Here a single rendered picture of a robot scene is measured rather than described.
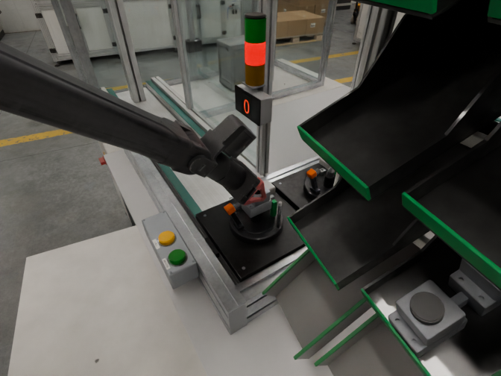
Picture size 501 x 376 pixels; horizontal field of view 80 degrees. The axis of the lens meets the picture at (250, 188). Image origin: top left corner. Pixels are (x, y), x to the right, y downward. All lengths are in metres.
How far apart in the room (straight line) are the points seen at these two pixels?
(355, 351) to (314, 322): 0.08
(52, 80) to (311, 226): 0.38
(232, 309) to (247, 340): 0.11
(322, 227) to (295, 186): 0.45
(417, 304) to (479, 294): 0.08
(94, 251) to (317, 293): 0.65
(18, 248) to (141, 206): 1.52
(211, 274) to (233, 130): 0.34
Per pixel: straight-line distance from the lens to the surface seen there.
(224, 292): 0.69
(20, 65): 0.37
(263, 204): 0.72
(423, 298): 0.36
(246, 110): 0.83
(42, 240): 2.45
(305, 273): 0.61
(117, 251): 0.95
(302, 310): 0.61
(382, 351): 0.56
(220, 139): 0.54
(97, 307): 0.86
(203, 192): 0.98
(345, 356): 0.59
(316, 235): 0.47
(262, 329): 0.76
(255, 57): 0.77
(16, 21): 8.69
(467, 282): 0.42
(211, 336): 0.75
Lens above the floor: 1.55
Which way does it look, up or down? 40 degrees down
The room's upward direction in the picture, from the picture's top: straight up
